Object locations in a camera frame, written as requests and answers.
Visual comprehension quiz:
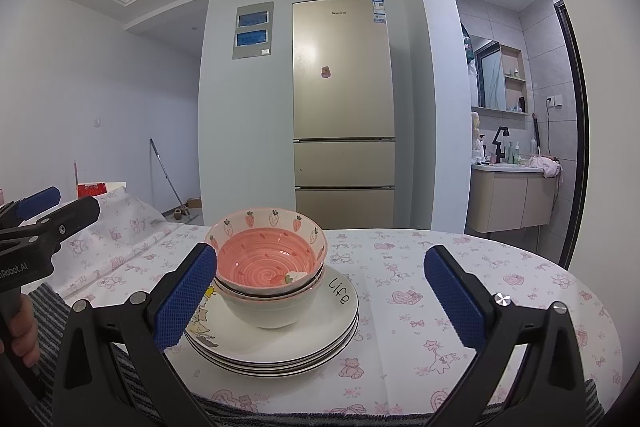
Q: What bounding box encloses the pink strawberry bowl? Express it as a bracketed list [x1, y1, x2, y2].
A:
[204, 208, 327, 295]

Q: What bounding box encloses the red and white box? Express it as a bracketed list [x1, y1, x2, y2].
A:
[76, 180, 128, 198]

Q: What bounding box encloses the white bowl with black rim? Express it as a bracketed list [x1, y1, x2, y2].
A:
[214, 263, 327, 303]

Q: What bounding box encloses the grey striped clothing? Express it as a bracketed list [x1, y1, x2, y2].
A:
[25, 282, 601, 427]

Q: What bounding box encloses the beige vanity cabinet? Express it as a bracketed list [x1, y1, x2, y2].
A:
[467, 164, 556, 235]

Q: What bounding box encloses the person's left hand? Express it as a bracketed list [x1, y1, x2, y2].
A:
[0, 294, 42, 368]

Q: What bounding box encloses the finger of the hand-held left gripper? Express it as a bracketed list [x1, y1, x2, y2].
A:
[0, 196, 101, 260]
[0, 187, 62, 228]

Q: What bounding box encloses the stack of white cat plates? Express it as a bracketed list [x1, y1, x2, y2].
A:
[192, 314, 359, 377]

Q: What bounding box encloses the pink towel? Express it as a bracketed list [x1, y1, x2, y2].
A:
[527, 155, 563, 180]

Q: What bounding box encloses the beige refrigerator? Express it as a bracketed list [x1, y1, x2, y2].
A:
[291, 0, 397, 230]

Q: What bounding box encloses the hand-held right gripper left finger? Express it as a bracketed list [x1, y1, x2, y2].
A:
[50, 243, 219, 427]

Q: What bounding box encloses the white bowl with pink rim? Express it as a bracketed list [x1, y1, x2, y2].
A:
[216, 279, 323, 330]

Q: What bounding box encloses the mirror cabinet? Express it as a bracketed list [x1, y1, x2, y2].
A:
[470, 34, 528, 115]

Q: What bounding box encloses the cream plush toy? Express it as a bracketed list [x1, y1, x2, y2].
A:
[471, 112, 485, 160]

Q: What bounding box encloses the grey electrical wall panel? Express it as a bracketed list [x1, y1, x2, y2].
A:
[232, 0, 276, 60]

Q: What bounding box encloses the metal mop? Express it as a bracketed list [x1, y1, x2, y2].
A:
[149, 138, 187, 222]

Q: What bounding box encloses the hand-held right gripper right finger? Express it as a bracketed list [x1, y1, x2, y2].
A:
[424, 245, 588, 427]

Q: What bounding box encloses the black faucet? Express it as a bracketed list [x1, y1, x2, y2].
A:
[491, 126, 511, 165]

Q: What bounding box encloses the black sliding door frame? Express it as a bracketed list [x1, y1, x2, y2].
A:
[552, 0, 591, 270]

